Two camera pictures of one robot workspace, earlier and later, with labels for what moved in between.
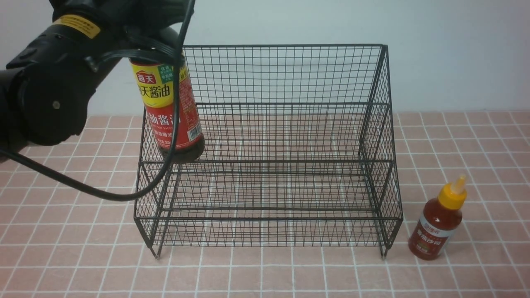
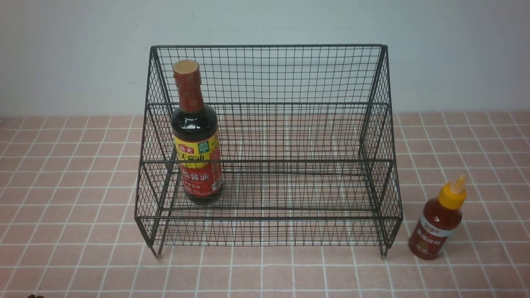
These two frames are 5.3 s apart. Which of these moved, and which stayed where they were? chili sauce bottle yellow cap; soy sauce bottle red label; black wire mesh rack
Moved: soy sauce bottle red label
Stayed: black wire mesh rack; chili sauce bottle yellow cap
